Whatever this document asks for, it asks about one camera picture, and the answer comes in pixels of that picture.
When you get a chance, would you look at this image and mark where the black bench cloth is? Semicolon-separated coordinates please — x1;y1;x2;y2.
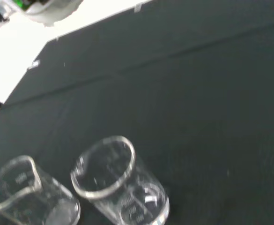
0;0;274;225

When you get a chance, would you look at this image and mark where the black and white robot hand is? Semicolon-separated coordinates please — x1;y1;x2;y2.
0;0;85;28

